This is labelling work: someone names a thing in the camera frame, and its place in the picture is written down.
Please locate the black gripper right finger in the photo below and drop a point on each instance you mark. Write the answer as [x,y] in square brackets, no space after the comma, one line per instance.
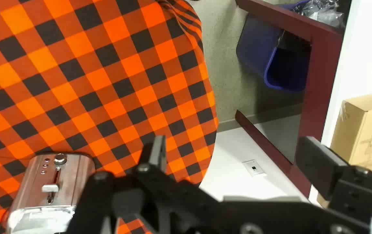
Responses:
[334,179]

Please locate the white toaster lever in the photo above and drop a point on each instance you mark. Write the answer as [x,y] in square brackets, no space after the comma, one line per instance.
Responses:
[52,188]

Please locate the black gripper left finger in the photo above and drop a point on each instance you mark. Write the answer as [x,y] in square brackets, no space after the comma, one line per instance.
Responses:
[153,155]

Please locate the blue plastic bin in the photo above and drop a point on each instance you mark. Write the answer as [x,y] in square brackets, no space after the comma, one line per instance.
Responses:
[279,58]

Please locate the orange black checkered tablecloth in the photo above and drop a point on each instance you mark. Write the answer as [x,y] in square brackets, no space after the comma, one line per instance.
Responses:
[102,79]

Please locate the silver metal toaster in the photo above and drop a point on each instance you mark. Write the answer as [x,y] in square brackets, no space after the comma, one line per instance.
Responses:
[48,194]

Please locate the white floor outlet plate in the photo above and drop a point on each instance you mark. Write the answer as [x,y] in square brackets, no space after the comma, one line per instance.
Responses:
[253,168]

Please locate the brown cardboard box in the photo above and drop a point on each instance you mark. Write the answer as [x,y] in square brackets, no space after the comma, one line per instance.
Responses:
[352,135]

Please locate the dark red wooden table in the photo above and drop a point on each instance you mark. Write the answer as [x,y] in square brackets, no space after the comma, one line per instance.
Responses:
[325,45]

